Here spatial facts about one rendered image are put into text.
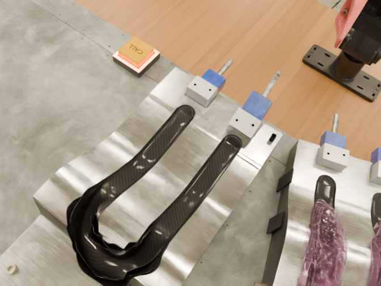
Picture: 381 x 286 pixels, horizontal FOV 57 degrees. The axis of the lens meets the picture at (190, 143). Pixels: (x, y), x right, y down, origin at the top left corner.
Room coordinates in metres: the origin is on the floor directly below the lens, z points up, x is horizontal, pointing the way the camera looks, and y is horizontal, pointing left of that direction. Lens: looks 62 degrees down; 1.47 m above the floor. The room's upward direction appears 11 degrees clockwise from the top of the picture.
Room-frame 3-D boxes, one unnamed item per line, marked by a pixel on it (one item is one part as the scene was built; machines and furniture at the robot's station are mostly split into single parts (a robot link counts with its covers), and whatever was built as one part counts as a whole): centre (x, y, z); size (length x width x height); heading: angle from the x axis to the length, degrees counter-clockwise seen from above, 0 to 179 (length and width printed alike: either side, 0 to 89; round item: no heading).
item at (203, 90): (0.46, -0.02, 0.89); 0.13 x 0.05 x 0.05; 154
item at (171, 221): (0.21, 0.04, 0.92); 0.35 x 0.16 x 0.09; 154
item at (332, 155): (0.40, -0.29, 0.86); 0.13 x 0.05 x 0.05; 172
